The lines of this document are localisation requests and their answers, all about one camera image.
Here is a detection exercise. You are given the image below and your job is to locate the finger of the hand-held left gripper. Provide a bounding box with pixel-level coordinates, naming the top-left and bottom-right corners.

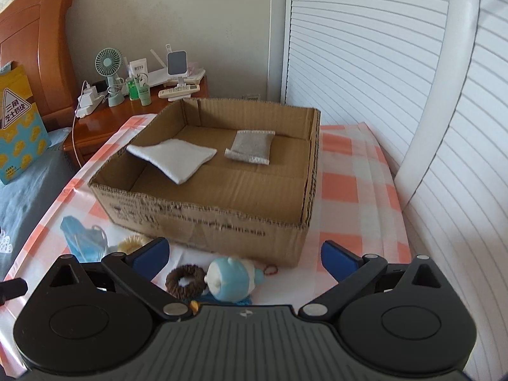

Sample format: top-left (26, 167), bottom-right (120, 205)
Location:
top-left (0, 278), bottom-right (28, 306)

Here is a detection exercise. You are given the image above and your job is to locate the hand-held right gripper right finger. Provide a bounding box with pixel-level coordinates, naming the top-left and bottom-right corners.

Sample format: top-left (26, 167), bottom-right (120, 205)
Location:
top-left (298, 240), bottom-right (453, 321)

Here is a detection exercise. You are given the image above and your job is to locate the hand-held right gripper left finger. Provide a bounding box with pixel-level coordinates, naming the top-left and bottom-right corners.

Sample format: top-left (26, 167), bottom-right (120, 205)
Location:
top-left (40, 237), bottom-right (199, 321)

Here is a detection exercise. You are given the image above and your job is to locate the cream hair tie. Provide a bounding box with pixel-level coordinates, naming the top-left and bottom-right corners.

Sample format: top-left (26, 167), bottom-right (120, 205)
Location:
top-left (117, 235), bottom-right (153, 255)

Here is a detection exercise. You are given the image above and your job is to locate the brown fuzzy scrunchie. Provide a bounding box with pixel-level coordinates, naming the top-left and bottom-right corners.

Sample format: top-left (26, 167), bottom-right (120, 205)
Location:
top-left (164, 265), bottom-right (207, 300)

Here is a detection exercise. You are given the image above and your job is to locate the blue face mask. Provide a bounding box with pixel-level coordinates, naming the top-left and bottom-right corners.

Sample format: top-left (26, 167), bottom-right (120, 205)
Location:
top-left (60, 215), bottom-right (110, 263)

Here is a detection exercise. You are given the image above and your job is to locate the blue and white plush toy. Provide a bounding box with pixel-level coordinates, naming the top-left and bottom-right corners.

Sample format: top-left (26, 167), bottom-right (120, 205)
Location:
top-left (204, 257), bottom-right (278, 303)

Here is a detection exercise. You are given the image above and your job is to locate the cardboard box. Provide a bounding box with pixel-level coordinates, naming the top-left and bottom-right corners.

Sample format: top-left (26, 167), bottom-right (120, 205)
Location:
top-left (88, 98), bottom-right (321, 268)

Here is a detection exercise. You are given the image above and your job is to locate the white cloth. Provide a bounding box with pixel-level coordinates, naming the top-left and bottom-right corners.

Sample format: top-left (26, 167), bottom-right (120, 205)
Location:
top-left (126, 138), bottom-right (218, 185)

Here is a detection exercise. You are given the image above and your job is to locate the grey fabric pouch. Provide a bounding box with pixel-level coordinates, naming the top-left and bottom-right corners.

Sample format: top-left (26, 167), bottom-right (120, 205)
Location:
top-left (224, 130), bottom-right (276, 166)

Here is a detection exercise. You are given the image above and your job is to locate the orange checkered tablecloth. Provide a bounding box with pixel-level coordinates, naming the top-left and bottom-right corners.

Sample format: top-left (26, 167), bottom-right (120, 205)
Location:
top-left (0, 115), bottom-right (415, 381)

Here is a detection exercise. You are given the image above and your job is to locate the blue bedsheet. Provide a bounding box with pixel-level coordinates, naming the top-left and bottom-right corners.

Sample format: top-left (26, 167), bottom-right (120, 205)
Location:
top-left (0, 127), bottom-right (82, 282)

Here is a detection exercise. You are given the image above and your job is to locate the wooden nightstand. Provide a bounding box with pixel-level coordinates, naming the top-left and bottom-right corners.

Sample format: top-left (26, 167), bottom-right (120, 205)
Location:
top-left (63, 75), bottom-right (209, 167)

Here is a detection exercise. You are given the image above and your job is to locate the green cosmetic tube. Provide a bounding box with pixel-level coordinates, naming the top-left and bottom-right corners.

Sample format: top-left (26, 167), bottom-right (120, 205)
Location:
top-left (137, 77), bottom-right (151, 106)

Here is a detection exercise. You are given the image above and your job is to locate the white power strip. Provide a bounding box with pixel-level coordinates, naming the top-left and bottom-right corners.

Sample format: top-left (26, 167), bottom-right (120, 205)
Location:
top-left (75, 91), bottom-right (111, 119)

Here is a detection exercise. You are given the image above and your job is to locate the yellow and blue paper bag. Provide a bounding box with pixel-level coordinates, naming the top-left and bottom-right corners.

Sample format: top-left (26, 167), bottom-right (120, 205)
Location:
top-left (0, 61), bottom-right (52, 185)

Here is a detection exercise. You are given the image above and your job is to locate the white remote control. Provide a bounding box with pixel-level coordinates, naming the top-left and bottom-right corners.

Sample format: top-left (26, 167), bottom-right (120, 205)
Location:
top-left (159, 83), bottom-right (201, 98)

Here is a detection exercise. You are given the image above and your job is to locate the white charger plug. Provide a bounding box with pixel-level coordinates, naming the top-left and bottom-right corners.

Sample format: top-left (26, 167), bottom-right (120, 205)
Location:
top-left (79, 80), bottom-right (98, 108)

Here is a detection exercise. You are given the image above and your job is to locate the white router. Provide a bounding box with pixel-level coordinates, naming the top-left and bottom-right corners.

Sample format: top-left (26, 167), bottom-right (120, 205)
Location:
top-left (139, 50), bottom-right (207, 88)

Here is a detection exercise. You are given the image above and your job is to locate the white cosmetic tube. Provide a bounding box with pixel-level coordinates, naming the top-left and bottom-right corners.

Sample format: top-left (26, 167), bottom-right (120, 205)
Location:
top-left (131, 59), bottom-right (148, 82)

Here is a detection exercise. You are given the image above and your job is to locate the white phone stand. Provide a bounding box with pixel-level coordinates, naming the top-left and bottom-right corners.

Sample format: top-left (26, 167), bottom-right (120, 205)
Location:
top-left (167, 43), bottom-right (190, 89)

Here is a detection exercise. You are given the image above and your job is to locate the green handheld fan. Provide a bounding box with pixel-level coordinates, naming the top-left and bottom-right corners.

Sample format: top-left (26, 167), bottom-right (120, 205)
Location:
top-left (94, 48), bottom-right (125, 108)

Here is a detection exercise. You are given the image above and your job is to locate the white louvered wardrobe door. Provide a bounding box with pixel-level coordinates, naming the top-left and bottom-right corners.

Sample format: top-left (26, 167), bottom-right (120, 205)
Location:
top-left (280, 0), bottom-right (508, 366)

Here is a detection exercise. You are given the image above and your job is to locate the wooden bed headboard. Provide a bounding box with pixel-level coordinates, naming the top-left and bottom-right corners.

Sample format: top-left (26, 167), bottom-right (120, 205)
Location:
top-left (0, 0), bottom-right (78, 132)

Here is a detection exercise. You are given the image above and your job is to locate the white charging cable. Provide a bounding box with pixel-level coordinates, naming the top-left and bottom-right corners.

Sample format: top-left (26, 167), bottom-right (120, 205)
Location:
top-left (72, 115), bottom-right (86, 167)

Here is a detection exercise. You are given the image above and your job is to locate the white curved frame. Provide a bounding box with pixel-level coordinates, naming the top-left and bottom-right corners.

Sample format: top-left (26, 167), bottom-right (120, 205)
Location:
top-left (396, 0), bottom-right (484, 213)

